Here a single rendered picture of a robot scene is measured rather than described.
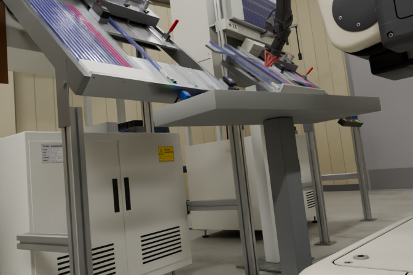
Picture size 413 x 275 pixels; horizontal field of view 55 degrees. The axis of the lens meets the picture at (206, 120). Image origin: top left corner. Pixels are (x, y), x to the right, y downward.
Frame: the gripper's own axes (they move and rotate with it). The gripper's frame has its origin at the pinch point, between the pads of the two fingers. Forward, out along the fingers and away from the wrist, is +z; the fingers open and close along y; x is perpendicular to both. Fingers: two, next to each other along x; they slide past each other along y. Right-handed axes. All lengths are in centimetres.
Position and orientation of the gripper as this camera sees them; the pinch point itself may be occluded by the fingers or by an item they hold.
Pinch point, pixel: (267, 65)
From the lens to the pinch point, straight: 199.6
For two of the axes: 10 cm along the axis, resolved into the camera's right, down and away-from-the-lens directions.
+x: 6.1, 5.5, -5.7
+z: -4.0, 8.3, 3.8
